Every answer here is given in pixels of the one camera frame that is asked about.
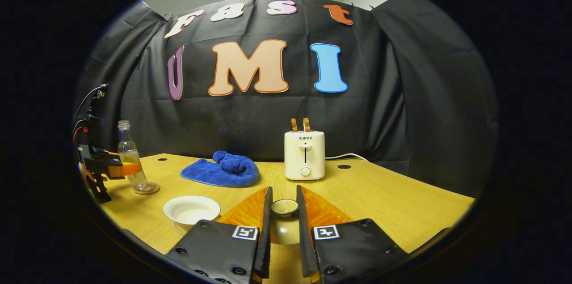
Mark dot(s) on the clear water bottle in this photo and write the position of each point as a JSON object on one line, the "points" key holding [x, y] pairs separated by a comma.
{"points": [[127, 152]]}

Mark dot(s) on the blue towel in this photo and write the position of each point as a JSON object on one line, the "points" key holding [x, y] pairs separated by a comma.
{"points": [[223, 170]]}

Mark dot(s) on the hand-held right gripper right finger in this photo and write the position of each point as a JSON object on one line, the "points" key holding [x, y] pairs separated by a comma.
{"points": [[304, 239]]}

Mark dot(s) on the cream teacup lid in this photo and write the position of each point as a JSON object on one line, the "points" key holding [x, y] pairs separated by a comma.
{"points": [[285, 228]]}

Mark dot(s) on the black backdrop cloth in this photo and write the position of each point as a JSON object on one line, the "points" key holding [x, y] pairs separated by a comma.
{"points": [[402, 96]]}

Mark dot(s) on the cream saucer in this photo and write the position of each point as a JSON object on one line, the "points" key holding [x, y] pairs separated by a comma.
{"points": [[178, 229]]}

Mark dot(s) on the cream teacup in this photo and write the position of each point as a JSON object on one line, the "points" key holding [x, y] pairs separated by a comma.
{"points": [[192, 209]]}

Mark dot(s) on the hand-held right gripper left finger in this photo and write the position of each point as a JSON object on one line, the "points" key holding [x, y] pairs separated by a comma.
{"points": [[266, 239]]}

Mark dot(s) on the toast slice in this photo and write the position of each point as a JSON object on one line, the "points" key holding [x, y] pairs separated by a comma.
{"points": [[306, 125], [294, 125]]}

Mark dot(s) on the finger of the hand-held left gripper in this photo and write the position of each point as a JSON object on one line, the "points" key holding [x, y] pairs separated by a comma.
{"points": [[103, 161], [87, 175]]}

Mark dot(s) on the round wooden coaster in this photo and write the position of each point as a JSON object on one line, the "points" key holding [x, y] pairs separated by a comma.
{"points": [[149, 189]]}

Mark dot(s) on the white toaster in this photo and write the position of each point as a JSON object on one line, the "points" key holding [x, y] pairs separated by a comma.
{"points": [[304, 154]]}

